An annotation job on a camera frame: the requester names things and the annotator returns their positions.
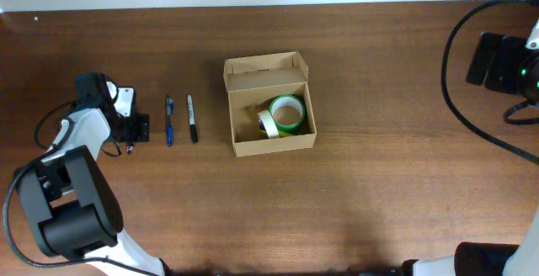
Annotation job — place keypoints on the yellow highlighter marker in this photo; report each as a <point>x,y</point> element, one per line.
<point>281,134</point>

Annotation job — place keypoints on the white masking tape roll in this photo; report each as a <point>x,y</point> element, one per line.
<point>268,125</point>

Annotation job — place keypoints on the blue pen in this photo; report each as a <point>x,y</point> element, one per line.
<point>169,114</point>

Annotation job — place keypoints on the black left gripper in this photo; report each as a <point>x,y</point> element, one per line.
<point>141,127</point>

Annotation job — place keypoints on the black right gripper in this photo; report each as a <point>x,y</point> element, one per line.
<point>504,64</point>

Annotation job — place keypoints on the black sharpie marker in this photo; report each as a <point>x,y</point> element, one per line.
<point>192,124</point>

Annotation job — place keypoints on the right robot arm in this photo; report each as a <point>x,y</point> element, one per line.
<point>473,258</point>

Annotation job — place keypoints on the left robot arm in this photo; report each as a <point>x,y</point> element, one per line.
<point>72,212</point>

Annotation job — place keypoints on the cardboard box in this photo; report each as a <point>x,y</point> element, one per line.
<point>252,83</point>

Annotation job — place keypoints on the green tape roll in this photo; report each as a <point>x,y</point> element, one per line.
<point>288,112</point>

